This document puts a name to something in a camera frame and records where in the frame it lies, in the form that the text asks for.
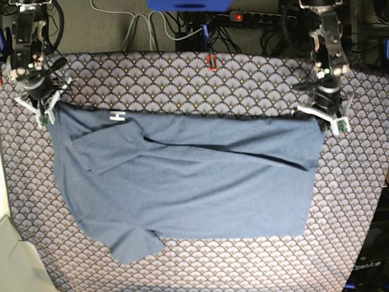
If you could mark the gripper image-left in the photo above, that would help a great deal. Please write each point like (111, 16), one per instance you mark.
(36, 79)

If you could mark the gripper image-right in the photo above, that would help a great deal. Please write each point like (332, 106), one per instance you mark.
(324, 95)

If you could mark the blue grey T-shirt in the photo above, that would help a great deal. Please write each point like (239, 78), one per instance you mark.
(131, 179)

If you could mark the fan patterned table cloth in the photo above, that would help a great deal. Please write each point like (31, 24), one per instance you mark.
(348, 184)

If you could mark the red black clamp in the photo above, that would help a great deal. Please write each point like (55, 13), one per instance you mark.
(212, 62)

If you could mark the black power strip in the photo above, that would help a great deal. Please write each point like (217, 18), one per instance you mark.
(255, 18)

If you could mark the blue box overhead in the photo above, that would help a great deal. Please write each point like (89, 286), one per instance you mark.
(189, 5)

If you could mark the black OpenArm base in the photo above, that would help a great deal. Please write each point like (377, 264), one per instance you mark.
(370, 273)

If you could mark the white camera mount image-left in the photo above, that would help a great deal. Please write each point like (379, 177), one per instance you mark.
(44, 110)

